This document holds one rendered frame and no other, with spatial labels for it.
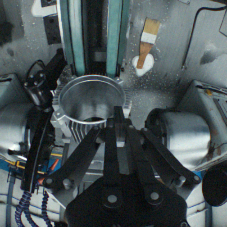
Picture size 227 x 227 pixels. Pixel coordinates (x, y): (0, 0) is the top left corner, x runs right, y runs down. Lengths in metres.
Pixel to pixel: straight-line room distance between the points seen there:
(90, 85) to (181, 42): 0.37
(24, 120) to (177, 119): 0.47
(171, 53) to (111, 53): 0.26
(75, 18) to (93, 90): 0.22
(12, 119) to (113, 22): 0.41
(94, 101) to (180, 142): 0.30
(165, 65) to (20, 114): 0.57
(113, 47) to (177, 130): 0.29
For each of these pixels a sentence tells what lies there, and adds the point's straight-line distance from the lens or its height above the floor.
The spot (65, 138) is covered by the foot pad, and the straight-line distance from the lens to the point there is 0.37.
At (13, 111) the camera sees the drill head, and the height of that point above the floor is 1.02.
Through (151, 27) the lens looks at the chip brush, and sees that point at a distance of 0.43.
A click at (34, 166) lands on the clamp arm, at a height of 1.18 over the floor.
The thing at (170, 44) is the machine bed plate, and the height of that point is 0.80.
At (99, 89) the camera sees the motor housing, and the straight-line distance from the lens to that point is 0.36.
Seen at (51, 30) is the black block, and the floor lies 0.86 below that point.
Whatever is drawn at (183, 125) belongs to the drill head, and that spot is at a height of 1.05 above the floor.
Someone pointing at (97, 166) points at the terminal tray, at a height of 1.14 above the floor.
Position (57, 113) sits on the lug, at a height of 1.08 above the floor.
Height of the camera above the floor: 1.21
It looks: 37 degrees down
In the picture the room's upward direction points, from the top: 179 degrees counter-clockwise
